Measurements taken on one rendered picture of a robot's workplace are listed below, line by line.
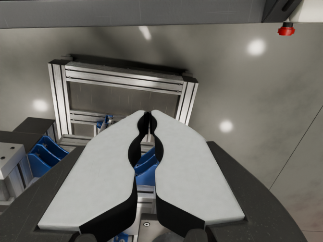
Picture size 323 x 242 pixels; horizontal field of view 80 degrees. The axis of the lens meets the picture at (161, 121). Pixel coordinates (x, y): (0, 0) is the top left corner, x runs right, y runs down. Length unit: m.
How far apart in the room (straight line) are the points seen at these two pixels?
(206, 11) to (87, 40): 1.09
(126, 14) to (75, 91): 0.96
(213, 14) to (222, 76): 1.11
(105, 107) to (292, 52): 1.28
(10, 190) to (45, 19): 0.42
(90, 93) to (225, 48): 0.90
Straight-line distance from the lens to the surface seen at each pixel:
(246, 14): 0.40
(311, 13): 0.41
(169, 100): 1.22
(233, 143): 1.80
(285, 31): 0.59
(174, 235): 0.56
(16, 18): 0.43
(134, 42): 1.34
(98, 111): 1.30
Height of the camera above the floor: 1.31
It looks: 59 degrees down
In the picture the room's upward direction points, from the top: 176 degrees clockwise
